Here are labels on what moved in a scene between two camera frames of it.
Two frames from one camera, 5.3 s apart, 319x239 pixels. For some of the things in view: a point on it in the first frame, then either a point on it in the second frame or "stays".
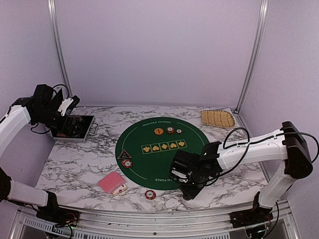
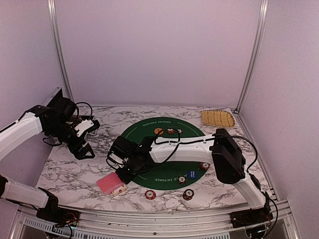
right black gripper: (190, 192) → (126, 178)
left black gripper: (65, 116) → (79, 154)
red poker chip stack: (150, 194) stays
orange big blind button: (158, 131) stays
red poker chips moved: (170, 130) stays
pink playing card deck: (110, 182) stays
